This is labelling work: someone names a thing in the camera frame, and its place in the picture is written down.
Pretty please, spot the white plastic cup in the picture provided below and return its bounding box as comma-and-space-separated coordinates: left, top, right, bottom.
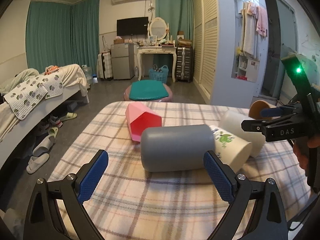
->
219, 110, 265, 158

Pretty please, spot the tan brown cup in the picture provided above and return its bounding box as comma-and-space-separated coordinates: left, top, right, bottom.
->
248, 100, 270, 120

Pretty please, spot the white paper cup green print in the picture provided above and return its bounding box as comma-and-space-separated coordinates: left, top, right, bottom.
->
210, 125, 252, 173

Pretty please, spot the grey plastic cup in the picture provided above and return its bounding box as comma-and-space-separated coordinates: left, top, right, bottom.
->
140, 125, 215, 172

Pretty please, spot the pink hexagonal cup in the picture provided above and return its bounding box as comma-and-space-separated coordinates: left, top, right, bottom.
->
125, 101, 162, 142

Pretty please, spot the person right hand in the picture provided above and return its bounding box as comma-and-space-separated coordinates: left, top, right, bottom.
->
293, 133, 319, 176

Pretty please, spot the white slipper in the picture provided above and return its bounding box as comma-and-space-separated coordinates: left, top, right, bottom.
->
26, 153, 49, 174

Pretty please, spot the white hanging towel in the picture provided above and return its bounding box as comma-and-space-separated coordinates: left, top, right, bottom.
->
240, 2, 259, 59

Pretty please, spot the plaid tablecloth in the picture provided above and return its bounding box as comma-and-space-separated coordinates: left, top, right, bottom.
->
49, 101, 311, 239

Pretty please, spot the white louvred wardrobe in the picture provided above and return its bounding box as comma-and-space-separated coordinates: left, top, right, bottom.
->
193, 0, 268, 108

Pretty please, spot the black silver suitcase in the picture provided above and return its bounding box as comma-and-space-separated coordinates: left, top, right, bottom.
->
175, 47, 193, 82

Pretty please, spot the pink hanging towel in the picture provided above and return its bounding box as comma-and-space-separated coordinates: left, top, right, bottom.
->
247, 2, 268, 37

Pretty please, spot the green slipper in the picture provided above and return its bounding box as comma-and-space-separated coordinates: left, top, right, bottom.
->
60, 112, 78, 122

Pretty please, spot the blue laundry basket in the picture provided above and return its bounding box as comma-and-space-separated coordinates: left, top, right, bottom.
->
149, 64, 169, 83

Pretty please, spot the white dressing table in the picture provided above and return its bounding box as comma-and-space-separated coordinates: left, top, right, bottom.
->
137, 43, 177, 82

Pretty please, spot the green seat cushion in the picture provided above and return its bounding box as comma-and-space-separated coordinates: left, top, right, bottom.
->
129, 80, 169, 101

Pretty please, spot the floral quilted blanket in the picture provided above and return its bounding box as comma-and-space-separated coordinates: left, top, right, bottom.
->
4, 73, 63, 120

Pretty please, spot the bed with cream sheets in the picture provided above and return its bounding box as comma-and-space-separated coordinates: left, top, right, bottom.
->
1, 64, 89, 166

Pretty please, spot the oval vanity mirror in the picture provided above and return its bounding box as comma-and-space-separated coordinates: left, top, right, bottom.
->
148, 17, 170, 40

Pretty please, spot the green middle curtain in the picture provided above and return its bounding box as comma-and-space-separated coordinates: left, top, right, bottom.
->
155, 0, 194, 40

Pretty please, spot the silver mini fridge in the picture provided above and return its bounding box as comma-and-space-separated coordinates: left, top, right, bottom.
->
111, 43, 135, 80

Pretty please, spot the black television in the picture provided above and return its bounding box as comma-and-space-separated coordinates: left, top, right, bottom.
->
117, 17, 149, 36

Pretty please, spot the water jug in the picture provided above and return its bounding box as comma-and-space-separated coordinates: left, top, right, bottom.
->
81, 64, 93, 85

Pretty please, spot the white striped suitcase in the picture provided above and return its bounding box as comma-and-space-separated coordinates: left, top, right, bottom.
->
96, 52, 113, 80

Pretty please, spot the green corner curtain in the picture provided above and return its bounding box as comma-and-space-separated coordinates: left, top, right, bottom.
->
25, 0, 100, 73

